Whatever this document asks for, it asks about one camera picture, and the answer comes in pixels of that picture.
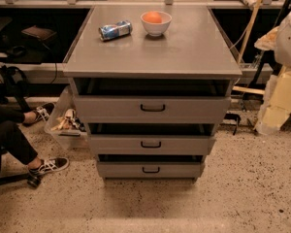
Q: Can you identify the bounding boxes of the grey drawer cabinet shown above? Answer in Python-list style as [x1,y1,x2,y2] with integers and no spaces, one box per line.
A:
[62,4,243,183]

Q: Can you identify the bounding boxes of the black white left sneaker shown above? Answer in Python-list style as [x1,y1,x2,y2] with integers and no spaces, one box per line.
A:
[29,157,69,177]

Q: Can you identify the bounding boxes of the black white right sneaker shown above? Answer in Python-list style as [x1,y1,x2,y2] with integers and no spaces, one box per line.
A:
[23,103,54,125]

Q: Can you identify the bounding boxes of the black office chair base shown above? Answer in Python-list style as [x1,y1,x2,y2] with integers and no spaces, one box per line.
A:
[0,174,42,188]

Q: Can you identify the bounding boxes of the grey top drawer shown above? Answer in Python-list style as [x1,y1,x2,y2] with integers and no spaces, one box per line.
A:
[74,96,231,124]

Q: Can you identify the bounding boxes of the wooden stick frame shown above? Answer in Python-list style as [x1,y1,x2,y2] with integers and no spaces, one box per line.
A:
[232,0,263,93]

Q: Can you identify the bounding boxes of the grey bottom drawer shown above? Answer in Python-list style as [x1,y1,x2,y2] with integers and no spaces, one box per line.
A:
[96,162,205,179]

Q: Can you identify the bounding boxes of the grey drawer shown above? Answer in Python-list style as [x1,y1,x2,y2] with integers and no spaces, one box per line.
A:
[96,162,205,179]
[88,135,215,155]
[74,96,231,124]

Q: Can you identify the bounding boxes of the white bowl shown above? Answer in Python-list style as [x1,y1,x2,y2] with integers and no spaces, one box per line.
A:
[141,11,172,36]

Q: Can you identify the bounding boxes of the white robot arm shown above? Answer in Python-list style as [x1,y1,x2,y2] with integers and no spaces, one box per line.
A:
[255,12,291,135]

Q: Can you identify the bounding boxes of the orange fruit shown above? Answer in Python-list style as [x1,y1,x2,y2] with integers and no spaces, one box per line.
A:
[143,12,162,23]

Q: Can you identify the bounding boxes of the person legs black pants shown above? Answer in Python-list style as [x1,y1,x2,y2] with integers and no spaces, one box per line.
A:
[0,106,43,171]

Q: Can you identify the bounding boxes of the black white sneaker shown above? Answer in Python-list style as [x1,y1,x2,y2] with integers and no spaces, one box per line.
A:
[23,103,54,125]
[29,157,69,177]

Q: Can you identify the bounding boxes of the blue crushed soda can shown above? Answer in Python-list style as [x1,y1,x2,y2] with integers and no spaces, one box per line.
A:
[98,20,133,41]

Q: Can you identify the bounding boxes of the brown box on shelf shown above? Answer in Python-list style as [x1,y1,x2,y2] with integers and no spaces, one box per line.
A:
[21,25,56,42]

